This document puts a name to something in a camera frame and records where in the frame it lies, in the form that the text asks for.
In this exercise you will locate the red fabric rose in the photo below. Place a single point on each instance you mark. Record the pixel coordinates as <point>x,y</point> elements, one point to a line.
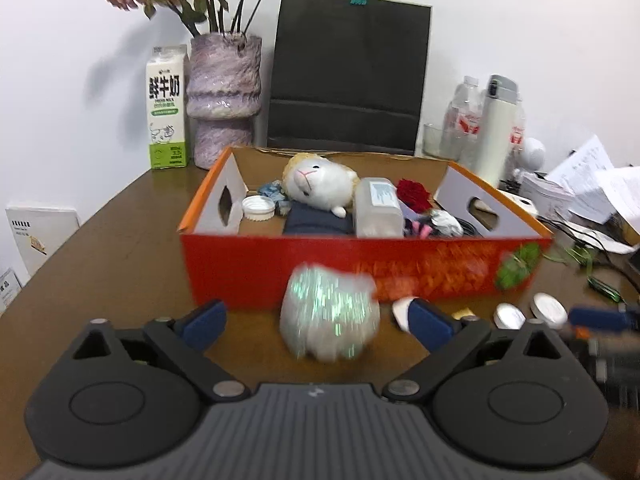
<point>414,194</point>

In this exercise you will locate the pink pipe cleaner tie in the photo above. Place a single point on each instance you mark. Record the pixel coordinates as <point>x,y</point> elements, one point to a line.
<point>425,231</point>

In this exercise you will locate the small white round disc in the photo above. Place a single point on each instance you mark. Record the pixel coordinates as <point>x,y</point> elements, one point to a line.
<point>547,306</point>
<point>509,316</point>

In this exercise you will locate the pile of printed papers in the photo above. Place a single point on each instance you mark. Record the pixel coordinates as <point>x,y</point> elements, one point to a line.
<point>590,185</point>

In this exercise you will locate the white round speaker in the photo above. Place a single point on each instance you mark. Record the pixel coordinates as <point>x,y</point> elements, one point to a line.
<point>532,152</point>

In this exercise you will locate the white booklet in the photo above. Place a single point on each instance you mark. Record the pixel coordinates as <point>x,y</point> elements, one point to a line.
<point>35,240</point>

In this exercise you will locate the clear drinking glass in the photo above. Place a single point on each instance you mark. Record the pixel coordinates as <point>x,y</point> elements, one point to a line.
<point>435,140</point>

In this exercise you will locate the clear plastic wipes container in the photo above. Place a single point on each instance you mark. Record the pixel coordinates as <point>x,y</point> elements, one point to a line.
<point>378,210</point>

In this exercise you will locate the white green milk carton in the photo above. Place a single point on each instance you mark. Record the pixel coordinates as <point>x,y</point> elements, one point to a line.
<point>167,110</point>

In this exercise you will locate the black green neckband earphones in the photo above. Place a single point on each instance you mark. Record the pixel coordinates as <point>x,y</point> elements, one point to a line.
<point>602,286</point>

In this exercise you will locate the iridescent plastic bag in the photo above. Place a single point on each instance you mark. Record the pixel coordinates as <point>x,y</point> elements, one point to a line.
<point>325,315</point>

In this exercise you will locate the orange cardboard box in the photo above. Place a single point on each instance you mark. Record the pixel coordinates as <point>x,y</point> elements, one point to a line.
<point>260,270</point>

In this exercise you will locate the white hamster plush toy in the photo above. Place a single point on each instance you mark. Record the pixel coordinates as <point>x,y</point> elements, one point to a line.
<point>325,180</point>

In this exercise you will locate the white thermos flask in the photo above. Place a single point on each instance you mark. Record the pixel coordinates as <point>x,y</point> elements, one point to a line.
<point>495,130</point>

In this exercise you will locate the wooden desktop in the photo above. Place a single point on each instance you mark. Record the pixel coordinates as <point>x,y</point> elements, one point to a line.
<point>125,260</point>

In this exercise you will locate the purple ceramic vase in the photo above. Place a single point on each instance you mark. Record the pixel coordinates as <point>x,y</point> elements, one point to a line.
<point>225,90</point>

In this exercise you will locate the clear plastic water bottle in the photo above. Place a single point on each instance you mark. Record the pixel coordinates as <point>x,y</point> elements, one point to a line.
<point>465,110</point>
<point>518,135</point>

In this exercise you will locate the white ribbed jar lid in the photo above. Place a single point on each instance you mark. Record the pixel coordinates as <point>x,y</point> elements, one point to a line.
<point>257,207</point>

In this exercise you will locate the white printed tin box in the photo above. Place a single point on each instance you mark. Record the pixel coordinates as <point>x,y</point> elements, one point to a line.
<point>545,192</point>

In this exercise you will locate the small gold wrapper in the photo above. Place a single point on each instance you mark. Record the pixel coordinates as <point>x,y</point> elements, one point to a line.
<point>465,314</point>

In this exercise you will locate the black paper bag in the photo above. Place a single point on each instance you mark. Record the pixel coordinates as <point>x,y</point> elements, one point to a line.
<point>350,60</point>

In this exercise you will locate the dark blue snack wrapper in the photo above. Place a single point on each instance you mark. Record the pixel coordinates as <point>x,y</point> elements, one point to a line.
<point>272,191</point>

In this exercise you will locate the white plug charger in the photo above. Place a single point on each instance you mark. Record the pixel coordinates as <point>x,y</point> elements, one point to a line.
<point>400,310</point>

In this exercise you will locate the white tissue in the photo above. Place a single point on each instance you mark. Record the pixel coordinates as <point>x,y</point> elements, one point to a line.
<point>446,222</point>

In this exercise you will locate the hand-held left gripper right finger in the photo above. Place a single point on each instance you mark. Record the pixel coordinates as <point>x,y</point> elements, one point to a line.
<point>432,322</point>

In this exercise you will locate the navy glasses case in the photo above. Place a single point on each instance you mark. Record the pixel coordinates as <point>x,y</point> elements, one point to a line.
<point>315,220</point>

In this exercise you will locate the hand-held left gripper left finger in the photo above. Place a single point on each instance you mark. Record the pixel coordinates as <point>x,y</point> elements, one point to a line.
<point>205,322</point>

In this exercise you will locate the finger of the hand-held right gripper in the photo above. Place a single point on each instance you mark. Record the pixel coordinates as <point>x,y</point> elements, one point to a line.
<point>600,318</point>

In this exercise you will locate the small white card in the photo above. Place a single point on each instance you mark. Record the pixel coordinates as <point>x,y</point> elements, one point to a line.
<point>7,287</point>

